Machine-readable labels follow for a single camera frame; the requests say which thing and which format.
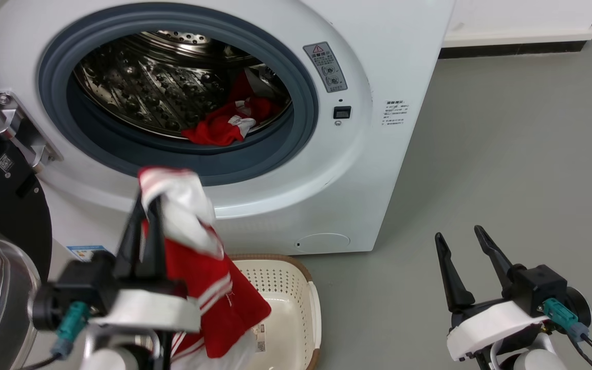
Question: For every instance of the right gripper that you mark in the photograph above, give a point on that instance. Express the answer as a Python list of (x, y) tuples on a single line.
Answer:
[(496, 324)]

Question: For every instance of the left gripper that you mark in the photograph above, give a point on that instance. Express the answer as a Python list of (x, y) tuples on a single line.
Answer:
[(142, 308)]

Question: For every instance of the red garment with white stripes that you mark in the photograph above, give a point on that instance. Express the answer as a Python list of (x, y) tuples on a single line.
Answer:
[(198, 277)]

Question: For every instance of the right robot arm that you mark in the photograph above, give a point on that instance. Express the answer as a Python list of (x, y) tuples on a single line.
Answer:
[(532, 361)]

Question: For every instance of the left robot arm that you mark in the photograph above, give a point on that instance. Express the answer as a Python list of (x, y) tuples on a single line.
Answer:
[(111, 359)]

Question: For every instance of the white front-load washing machine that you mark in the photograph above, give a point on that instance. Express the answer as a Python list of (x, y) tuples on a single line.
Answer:
[(368, 169)]

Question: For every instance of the cream perforated laundry basket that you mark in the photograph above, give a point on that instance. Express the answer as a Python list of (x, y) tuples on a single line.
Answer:
[(287, 329)]

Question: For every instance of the blue energy sticker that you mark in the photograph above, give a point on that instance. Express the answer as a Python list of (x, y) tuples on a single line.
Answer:
[(86, 253)]

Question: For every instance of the grey rubber door gasket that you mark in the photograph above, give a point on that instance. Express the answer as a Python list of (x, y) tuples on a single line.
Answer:
[(172, 165)]

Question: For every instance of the red white crumpled garment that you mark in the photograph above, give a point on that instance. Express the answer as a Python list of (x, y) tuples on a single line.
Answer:
[(214, 131)]

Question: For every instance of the round filter cover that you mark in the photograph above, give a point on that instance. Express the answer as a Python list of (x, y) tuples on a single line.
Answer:
[(322, 242)]

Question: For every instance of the stainless steel washer drum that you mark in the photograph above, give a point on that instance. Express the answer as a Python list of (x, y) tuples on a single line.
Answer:
[(136, 87)]

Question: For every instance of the chrome door hinge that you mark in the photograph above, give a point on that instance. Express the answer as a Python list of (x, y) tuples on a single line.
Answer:
[(21, 128)]

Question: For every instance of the white text label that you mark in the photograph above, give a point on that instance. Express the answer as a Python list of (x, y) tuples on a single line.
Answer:
[(396, 113)]

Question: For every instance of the black door latch slot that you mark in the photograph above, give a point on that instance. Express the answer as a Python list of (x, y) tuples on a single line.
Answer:
[(342, 112)]

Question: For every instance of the black skirting board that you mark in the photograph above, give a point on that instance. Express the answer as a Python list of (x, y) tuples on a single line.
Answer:
[(512, 49)]

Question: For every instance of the grey warning sticker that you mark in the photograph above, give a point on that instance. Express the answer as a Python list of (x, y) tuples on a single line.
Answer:
[(326, 67)]

